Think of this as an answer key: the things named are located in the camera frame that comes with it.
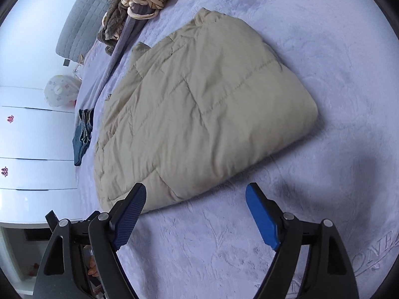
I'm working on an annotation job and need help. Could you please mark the white wardrobe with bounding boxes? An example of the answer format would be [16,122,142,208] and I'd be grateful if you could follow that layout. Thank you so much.
[0,85,82,225]

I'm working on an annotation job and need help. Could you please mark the beige puffer jacket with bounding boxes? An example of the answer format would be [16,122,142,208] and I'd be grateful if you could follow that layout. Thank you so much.
[94,8,318,215]

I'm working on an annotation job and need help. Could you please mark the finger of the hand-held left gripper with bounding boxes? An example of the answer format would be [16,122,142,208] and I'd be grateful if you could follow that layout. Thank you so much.
[79,211,100,224]
[45,211,60,229]

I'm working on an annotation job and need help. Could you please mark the lavender plush blanket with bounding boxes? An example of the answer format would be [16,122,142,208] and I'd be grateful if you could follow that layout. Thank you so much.
[75,0,399,299]

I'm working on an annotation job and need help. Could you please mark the grey quilted headboard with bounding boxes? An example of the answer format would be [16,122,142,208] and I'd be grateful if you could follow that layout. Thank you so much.
[56,0,113,66]

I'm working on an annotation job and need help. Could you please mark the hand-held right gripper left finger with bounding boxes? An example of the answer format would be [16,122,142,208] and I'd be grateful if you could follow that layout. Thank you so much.
[37,182,147,299]

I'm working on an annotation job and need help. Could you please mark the grey purple garment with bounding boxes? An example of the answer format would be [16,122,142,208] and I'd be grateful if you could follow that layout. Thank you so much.
[125,3,160,22]

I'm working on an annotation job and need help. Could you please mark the person's left hand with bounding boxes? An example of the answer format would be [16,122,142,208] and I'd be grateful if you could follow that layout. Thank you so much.
[88,255,101,278]

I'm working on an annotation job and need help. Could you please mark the folded blue jeans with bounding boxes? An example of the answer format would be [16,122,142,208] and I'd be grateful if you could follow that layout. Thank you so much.
[72,108,96,166]

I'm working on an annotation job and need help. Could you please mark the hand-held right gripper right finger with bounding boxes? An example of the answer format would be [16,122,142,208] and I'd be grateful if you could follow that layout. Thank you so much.
[246,182,359,299]

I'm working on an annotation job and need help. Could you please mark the fan with white cover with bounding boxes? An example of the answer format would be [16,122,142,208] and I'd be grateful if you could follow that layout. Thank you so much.
[44,75,82,108]

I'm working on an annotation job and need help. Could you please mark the brown fleece garment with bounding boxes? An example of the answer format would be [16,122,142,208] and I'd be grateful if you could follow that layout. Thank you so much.
[97,0,134,57]

